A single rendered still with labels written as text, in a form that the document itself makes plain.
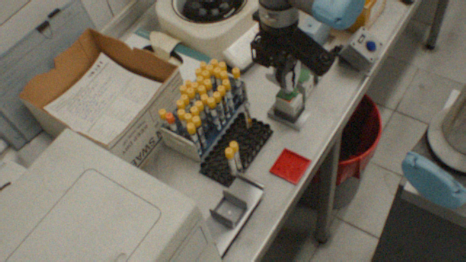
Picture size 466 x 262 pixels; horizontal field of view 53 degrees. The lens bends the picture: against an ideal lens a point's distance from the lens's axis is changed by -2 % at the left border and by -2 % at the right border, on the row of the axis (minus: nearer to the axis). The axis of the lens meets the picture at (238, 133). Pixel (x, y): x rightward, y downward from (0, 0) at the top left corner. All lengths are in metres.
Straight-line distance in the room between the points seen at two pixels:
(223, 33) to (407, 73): 1.41
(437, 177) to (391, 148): 1.38
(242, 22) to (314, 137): 0.34
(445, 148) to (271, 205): 0.40
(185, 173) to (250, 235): 0.21
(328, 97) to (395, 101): 1.16
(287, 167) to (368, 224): 0.96
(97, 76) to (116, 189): 0.54
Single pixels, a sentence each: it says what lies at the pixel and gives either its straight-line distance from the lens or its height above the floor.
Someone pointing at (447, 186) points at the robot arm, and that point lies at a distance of 0.77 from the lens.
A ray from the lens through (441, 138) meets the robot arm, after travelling 0.75.
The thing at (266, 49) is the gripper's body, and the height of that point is 1.11.
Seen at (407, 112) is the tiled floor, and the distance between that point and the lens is 2.26.
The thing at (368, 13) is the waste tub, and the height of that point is 0.95.
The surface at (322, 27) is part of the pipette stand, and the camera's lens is 1.20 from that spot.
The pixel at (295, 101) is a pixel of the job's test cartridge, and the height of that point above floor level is 0.94.
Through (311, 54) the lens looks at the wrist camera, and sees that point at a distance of 0.91.
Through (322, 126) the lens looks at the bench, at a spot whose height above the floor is 0.87.
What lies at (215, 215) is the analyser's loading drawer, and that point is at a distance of 0.93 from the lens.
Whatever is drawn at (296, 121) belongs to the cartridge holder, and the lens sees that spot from 1.09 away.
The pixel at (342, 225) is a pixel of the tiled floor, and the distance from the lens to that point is 1.94.
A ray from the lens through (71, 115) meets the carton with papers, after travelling 1.17.
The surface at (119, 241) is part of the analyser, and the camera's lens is 0.68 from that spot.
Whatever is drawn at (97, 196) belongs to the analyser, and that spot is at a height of 1.17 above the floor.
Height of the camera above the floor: 1.77
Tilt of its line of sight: 55 degrees down
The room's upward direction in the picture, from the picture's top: 11 degrees counter-clockwise
